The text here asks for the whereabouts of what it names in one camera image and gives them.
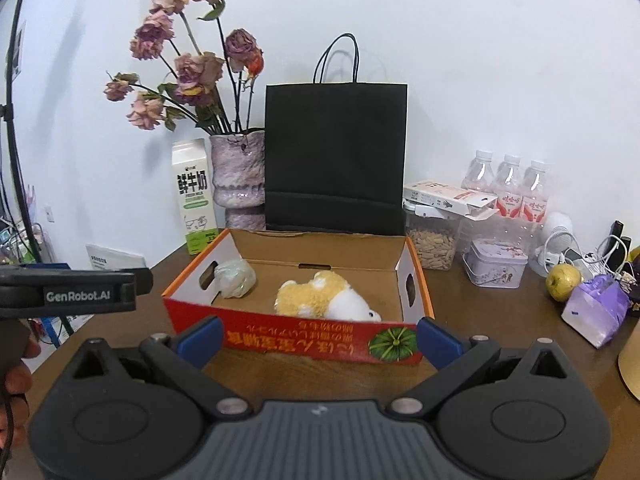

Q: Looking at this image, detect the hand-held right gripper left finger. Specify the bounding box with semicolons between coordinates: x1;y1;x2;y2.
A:
72;316;251;423

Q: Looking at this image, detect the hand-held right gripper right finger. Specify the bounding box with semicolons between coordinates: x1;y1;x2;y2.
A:
387;317;568;423

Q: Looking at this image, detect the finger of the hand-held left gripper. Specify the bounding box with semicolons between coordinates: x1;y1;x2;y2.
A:
0;266;154;297

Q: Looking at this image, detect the red cardboard box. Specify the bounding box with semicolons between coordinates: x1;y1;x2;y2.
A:
161;227;436;367

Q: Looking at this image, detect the person's left hand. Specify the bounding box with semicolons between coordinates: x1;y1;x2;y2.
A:
0;337;41;450

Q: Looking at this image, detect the pale green wrapped ball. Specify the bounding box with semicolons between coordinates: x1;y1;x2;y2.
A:
213;258;257;300

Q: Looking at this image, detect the clear jar of seeds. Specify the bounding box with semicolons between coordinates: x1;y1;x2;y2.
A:
404;200;461;272

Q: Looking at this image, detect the floral tin box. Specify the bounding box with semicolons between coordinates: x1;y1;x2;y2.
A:
462;238;529;289

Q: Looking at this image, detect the yellow white plush toy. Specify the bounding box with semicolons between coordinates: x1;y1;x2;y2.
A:
274;270;382;323

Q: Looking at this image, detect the white green milk carton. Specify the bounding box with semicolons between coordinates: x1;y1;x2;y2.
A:
171;138;219;256

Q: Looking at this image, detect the yellow green apple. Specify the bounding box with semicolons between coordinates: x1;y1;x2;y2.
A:
545;264;583;302

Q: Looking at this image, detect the white red flat carton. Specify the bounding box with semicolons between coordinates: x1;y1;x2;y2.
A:
403;179;499;221

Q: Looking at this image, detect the small white desk fan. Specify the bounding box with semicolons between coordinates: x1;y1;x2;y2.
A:
530;211;576;277

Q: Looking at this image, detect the purple white paper bag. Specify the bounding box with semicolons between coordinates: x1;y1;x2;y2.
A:
561;274;632;349

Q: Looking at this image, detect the clear water bottle red label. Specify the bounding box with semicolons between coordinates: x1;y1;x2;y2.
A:
461;149;501;201
520;160;551;223
492;154;526;221

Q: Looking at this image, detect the black light stand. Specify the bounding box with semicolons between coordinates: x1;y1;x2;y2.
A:
0;0;51;266

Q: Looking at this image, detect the black paper bag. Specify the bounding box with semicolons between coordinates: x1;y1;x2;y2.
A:
263;33;408;236

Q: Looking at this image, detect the dried rose bouquet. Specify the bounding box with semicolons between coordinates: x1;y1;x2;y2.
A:
103;0;266;136

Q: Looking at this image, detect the cluttered wire rack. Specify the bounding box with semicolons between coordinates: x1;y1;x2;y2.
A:
0;185;71;346

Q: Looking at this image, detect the white cable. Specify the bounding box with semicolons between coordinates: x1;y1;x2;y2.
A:
575;234;631;281

